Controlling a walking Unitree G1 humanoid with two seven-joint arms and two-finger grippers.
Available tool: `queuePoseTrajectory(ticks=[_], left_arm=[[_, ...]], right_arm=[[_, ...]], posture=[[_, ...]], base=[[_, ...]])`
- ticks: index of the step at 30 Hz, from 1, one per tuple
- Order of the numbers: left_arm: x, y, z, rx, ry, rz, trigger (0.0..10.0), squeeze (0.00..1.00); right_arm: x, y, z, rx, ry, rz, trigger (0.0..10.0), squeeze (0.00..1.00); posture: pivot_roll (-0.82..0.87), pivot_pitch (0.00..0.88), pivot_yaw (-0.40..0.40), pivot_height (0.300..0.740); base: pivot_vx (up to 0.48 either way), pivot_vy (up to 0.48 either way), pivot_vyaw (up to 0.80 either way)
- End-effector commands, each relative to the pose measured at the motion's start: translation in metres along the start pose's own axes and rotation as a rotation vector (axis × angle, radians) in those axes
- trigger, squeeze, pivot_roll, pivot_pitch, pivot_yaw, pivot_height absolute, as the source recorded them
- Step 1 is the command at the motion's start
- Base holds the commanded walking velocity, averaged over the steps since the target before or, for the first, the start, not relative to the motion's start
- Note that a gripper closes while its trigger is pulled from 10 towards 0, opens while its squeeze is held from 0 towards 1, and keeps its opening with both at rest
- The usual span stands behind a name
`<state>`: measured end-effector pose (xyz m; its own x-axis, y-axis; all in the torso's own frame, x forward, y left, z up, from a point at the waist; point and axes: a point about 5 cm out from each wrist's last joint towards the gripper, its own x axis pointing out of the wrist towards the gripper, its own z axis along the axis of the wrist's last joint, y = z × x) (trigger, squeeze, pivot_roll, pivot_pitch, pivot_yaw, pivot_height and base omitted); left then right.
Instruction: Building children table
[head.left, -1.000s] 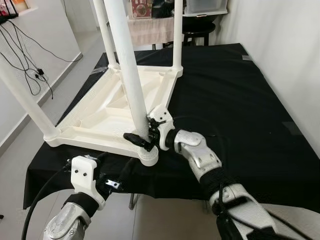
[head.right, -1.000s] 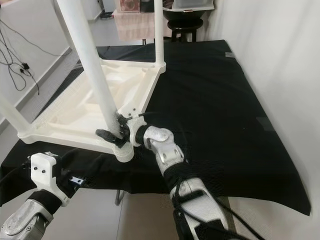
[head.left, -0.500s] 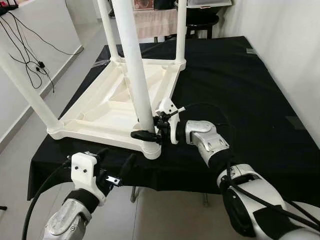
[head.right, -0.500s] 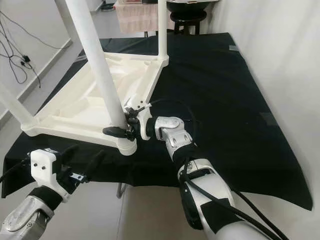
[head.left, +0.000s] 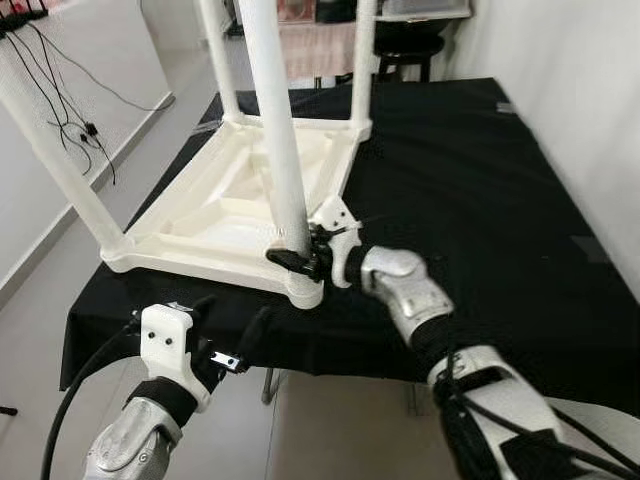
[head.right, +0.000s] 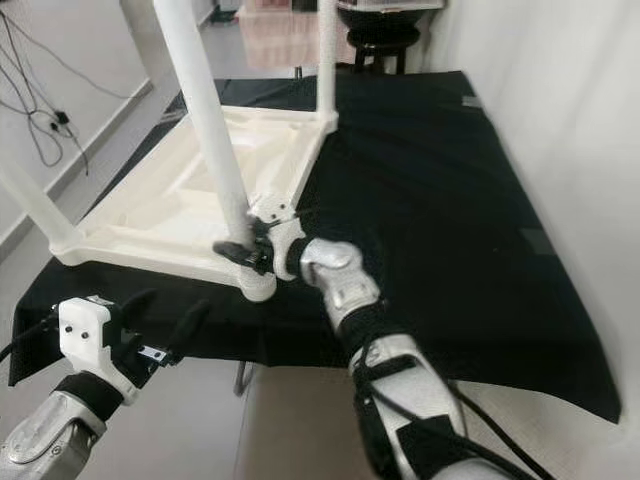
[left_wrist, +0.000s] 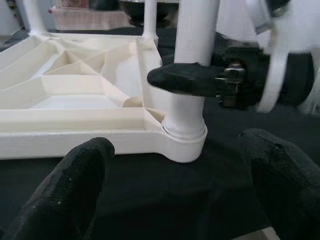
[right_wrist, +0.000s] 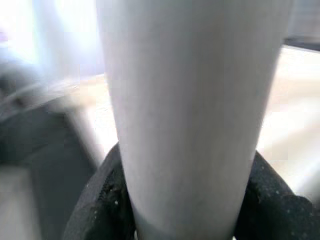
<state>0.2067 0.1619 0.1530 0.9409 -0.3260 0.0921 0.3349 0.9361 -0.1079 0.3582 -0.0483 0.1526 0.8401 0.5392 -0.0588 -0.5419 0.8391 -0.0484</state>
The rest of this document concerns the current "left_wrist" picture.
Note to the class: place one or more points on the cream plastic children table top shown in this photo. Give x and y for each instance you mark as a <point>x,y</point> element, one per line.
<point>75,117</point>

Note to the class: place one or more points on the black bowl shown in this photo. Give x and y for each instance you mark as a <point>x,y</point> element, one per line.
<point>162,10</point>

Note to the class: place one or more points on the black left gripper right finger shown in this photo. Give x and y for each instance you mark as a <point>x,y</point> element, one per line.
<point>282,190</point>

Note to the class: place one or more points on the white plastic table leg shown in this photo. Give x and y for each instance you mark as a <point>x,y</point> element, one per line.
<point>36,15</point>
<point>150,17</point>
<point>195,32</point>

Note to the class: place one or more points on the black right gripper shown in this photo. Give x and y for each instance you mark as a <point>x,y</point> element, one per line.
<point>245,80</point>

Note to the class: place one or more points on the black tablecloth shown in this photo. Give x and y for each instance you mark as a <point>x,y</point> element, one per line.
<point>162,195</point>

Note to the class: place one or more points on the red printed carton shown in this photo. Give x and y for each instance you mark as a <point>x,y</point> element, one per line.
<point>72,3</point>

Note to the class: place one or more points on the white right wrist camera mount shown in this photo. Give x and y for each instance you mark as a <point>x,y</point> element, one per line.
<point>272,75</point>

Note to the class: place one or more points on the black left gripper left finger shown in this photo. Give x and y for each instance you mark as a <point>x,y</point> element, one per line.
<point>65,195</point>

